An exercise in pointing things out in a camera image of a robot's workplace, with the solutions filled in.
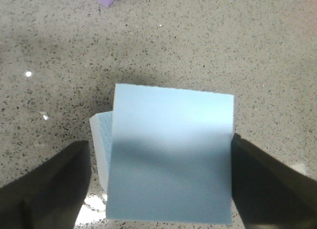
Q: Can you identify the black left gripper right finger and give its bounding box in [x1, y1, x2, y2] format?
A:
[231, 134, 317, 229]

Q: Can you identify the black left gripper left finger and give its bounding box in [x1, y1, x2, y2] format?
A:
[0, 140, 91, 229]

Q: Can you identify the light blue smooth cube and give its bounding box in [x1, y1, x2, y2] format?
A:
[90, 111, 113, 194]

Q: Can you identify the light blue textured cube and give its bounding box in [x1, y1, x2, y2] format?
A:
[106, 84, 234, 225]

